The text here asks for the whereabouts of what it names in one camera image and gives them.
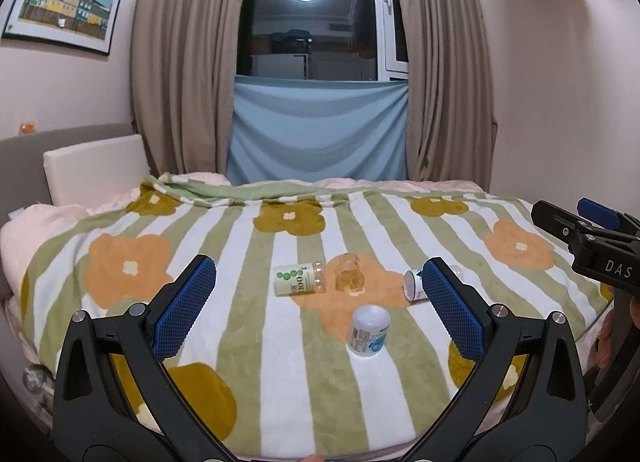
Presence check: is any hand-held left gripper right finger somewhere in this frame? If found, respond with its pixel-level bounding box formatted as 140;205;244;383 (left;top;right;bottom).
400;257;588;462

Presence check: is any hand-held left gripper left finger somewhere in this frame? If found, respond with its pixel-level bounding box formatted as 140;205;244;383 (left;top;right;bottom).
52;255;236;462

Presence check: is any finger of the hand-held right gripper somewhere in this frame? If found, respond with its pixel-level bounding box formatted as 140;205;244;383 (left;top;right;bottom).
576;197;640;243
531;200;602;249

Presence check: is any white cup with green label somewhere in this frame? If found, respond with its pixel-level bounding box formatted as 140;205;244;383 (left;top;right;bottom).
403;265;463;303

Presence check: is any white cup with blue label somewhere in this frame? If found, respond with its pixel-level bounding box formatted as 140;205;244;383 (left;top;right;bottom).
347;305;390;358

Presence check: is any clear amber glass cup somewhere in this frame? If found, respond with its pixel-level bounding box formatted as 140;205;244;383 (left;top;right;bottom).
327;253;364;293

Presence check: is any person's right hand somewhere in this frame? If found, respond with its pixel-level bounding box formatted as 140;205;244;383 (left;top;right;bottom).
596;315;617;371

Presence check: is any clear bottle with green label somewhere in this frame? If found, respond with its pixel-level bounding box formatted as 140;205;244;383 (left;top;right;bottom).
273;261;327;298

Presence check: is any striped floral blanket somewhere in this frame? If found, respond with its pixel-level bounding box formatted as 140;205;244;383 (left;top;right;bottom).
20;175;613;460

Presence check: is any clear plastic bottle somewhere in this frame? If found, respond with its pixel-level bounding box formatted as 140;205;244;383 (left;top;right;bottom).
22;364;56;413

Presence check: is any white pillow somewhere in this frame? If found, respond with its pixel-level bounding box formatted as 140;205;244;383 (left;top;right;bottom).
42;135;153;207

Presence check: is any beige curtain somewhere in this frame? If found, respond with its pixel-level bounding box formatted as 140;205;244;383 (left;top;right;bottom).
391;0;498;183
131;0;253;187

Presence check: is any grey padded headboard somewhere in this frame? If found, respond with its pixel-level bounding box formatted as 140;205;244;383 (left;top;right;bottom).
0;123;138;303

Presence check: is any light blue cloth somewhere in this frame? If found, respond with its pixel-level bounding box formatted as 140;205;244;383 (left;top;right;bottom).
227;75;411;185

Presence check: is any window with white frame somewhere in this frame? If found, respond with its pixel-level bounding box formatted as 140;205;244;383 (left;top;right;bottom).
236;0;411;83

